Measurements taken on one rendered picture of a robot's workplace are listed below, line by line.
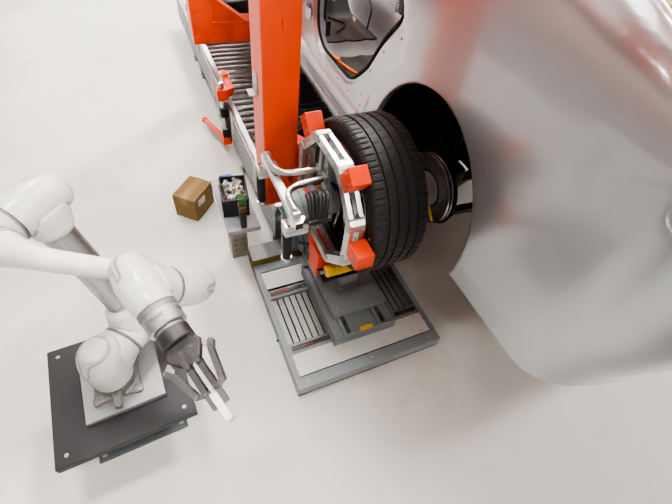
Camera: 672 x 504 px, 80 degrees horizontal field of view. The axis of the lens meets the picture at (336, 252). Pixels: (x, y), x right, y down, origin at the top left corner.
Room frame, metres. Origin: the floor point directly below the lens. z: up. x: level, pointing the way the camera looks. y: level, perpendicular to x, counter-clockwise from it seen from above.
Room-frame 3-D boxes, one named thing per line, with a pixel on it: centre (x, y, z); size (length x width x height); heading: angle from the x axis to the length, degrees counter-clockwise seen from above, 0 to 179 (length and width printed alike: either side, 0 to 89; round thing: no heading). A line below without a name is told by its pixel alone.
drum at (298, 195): (1.22, 0.14, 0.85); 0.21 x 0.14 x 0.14; 121
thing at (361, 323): (1.29, -0.10, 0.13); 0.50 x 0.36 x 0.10; 31
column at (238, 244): (1.58, 0.61, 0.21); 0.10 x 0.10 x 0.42; 31
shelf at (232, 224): (1.55, 0.59, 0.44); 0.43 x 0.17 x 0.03; 31
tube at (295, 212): (1.11, 0.13, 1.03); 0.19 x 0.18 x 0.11; 121
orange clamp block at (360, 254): (0.99, -0.09, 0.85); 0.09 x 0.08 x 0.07; 31
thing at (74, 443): (0.56, 0.79, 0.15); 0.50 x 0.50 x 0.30; 34
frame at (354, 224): (1.25, 0.07, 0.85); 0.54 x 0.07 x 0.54; 31
